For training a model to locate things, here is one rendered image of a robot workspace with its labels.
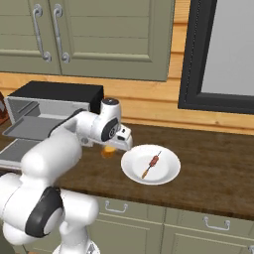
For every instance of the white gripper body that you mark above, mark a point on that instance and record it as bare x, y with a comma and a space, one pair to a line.
123, 144

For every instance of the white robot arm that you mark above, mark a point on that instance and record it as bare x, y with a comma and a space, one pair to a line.
49, 155

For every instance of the kebab skewer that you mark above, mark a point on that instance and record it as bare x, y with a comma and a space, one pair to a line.
153, 161

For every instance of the black and silver toaster oven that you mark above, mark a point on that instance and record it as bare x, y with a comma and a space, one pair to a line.
59, 94

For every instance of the olive base cupboard door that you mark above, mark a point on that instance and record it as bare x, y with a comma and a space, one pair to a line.
132, 238
205, 243

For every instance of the grey toaster oven tray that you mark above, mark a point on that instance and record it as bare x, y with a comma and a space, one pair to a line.
29, 127

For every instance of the toaster oven door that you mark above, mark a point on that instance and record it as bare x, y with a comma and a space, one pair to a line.
15, 152

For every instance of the white round plate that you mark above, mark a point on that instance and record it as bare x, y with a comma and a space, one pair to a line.
165, 165

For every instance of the olive drawer front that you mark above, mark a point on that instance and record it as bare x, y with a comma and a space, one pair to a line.
191, 221
145, 211

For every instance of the brown object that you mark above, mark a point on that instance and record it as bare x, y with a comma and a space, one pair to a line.
2, 109

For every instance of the black framed window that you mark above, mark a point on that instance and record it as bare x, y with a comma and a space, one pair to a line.
228, 49

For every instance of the olive wall cupboard door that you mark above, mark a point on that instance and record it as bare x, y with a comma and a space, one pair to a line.
119, 39
16, 33

